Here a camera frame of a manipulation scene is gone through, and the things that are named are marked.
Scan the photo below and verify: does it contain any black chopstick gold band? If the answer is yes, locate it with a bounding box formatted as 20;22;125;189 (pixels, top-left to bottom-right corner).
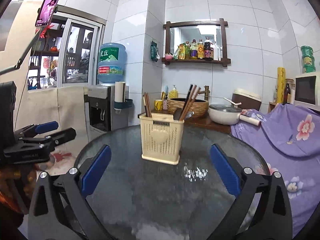
180;84;193;120

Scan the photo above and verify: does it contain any black chopstick silver band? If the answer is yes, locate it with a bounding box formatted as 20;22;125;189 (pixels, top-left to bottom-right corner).
143;94;149;117

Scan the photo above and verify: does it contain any reddish brown wooden chopstick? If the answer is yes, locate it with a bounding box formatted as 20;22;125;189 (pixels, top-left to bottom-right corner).
184;87;201;118

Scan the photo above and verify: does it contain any white water dispenser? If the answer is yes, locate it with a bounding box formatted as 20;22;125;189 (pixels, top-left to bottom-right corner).
84;84;129;141

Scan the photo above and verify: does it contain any purple floral cloth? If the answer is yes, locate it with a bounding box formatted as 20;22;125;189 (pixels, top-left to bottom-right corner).
231;104;319;236

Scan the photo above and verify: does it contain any teal towel holder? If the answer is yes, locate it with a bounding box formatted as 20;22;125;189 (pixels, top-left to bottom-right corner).
114;99;133;110

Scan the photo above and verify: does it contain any blue water bottle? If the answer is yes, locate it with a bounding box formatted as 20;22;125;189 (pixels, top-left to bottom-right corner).
97;43;127;83

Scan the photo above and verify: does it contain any white frying pan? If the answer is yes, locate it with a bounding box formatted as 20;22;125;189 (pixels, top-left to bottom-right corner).
208;103;262;127

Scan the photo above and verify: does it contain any dark brown wooden chopstick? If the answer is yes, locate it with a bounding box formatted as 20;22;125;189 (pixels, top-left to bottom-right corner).
145;93;152;118

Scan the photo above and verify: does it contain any brown rice cooker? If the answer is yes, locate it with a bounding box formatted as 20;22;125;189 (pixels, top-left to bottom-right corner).
232;88;262;111

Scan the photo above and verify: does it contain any smartphone on stand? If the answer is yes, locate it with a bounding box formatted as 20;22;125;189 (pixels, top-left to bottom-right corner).
35;0;59;27

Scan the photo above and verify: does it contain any cream plastic utensil holder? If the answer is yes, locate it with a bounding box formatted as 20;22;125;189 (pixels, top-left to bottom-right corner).
139;113;184;165

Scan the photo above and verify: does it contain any yellow mug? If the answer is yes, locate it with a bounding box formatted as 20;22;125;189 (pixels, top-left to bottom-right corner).
155;99;163;111

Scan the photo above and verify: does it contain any woven wicker basket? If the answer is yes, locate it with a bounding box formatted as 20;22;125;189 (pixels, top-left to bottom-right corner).
167;98;209;118

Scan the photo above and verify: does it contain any white microwave oven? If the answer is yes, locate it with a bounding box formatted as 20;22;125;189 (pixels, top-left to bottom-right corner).
294;72;320;112

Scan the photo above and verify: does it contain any yellow foil roll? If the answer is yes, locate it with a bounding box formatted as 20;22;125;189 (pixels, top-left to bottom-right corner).
276;67;286;103

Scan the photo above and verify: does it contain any brass faucet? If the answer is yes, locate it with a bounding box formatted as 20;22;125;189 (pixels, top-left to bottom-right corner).
198;86;210;101

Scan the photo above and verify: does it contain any yellow soap bottle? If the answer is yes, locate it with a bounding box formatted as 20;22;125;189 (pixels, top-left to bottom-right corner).
168;85;178;99

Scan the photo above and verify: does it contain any wooden wall shelf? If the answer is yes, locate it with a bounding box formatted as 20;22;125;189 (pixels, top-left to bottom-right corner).
162;18;231;67

